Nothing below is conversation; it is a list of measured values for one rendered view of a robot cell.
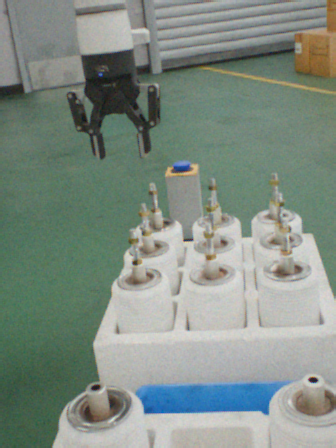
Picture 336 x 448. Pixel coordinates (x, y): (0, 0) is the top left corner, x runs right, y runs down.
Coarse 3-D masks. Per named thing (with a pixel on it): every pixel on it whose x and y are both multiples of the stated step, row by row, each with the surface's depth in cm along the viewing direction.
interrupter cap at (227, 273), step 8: (224, 264) 95; (192, 272) 93; (200, 272) 93; (224, 272) 92; (232, 272) 92; (192, 280) 91; (200, 280) 91; (208, 280) 90; (216, 280) 90; (224, 280) 89
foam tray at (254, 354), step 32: (256, 288) 111; (320, 288) 99; (256, 320) 92; (320, 320) 94; (96, 352) 91; (128, 352) 91; (160, 352) 90; (192, 352) 89; (224, 352) 89; (256, 352) 88; (288, 352) 88; (320, 352) 87; (128, 384) 93
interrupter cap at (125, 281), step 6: (150, 270) 96; (156, 270) 96; (120, 276) 95; (126, 276) 95; (150, 276) 94; (156, 276) 94; (120, 282) 93; (126, 282) 93; (132, 282) 93; (144, 282) 93; (150, 282) 92; (156, 282) 92; (126, 288) 91; (132, 288) 91; (138, 288) 90; (144, 288) 90
